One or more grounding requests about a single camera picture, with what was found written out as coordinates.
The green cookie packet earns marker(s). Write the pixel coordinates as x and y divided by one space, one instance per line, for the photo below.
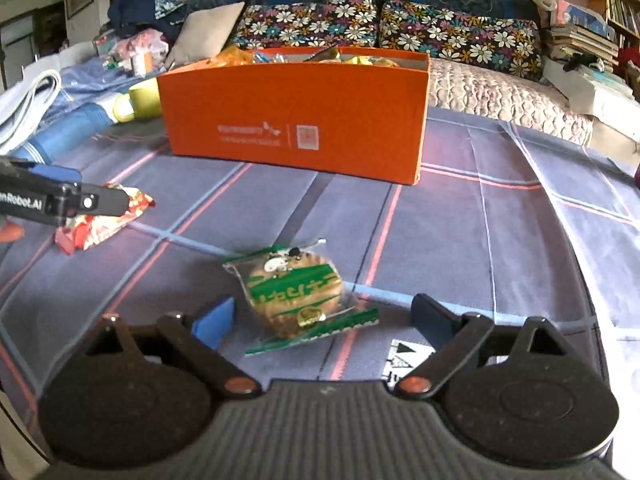
295 290

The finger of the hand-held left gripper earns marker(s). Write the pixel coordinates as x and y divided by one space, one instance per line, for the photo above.
55 172
105 202

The beige pillow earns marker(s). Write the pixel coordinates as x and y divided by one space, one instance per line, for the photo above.
205 35

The stack of books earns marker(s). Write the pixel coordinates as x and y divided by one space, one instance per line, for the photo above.
582 42

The orange cardboard box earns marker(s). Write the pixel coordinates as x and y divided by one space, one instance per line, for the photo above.
300 120

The dark blue clothing pile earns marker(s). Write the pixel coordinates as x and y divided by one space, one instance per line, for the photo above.
135 12

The plaid blue blanket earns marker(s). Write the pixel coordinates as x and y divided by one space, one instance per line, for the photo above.
500 220

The green mug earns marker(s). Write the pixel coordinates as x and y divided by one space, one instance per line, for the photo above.
142 100

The white blanket label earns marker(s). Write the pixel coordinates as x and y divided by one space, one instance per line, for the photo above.
400 360

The white box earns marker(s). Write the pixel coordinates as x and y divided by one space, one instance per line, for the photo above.
600 100

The wooden bookshelf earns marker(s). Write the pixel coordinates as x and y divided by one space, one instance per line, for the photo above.
625 15

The blue printed package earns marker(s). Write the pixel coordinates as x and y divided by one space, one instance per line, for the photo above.
582 17

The pink crumpled cloth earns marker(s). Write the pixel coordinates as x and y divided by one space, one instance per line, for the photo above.
140 45

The pink quilted sofa cover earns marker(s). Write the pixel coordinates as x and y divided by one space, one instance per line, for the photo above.
500 95

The red yellow snack packet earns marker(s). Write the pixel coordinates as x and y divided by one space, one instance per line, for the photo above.
100 230

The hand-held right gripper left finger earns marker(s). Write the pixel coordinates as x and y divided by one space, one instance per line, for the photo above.
215 322

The golden transparent snack packet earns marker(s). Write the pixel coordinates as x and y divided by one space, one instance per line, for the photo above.
372 61

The floral cushion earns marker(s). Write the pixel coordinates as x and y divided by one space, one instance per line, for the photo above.
300 25
450 35

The white plastic bag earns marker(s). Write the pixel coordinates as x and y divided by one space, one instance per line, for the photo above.
30 105

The red cloth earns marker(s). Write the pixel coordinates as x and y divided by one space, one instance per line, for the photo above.
631 67

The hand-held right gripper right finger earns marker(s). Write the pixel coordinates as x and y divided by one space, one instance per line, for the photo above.
432 317

